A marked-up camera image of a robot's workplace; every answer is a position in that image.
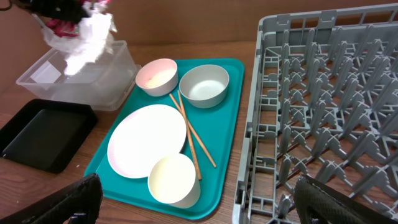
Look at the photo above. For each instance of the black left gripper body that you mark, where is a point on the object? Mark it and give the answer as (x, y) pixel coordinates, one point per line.
(53, 9)

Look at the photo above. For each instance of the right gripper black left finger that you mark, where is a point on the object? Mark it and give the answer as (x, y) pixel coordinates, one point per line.
(76, 203)

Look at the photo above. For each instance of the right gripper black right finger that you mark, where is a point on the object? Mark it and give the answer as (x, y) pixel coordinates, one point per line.
(316, 202)

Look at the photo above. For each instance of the red snack wrapper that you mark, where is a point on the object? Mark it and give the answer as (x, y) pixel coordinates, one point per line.
(70, 29)

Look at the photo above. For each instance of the white napkin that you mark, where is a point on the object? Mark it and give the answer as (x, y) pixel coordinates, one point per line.
(94, 38)

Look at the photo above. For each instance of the white paper cup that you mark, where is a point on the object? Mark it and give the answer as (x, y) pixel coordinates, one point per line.
(173, 181)

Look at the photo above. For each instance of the pink bowl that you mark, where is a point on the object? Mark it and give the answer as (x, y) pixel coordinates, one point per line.
(158, 77)

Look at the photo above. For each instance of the grey dishwasher rack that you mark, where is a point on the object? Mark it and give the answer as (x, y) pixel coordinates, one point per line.
(323, 103)

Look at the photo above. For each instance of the black tray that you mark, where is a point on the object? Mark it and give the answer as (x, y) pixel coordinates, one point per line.
(46, 134)

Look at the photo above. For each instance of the clear plastic bin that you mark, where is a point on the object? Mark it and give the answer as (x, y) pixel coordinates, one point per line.
(104, 85)

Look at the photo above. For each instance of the white round plate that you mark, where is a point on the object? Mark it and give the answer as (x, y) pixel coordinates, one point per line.
(143, 137)

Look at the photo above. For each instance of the wooden chopstick upper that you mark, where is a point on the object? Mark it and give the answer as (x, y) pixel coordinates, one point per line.
(189, 136)

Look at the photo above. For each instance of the wooden chopstick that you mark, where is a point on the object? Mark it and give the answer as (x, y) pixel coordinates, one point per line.
(189, 136)
(179, 106)

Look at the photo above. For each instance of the teal plastic tray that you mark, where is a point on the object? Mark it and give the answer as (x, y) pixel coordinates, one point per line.
(215, 126)

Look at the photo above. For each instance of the wooden chopstick lower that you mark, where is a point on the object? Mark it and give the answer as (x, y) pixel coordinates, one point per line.
(179, 106)

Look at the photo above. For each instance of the grey-green bowl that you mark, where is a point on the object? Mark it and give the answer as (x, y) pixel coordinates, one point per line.
(205, 86)

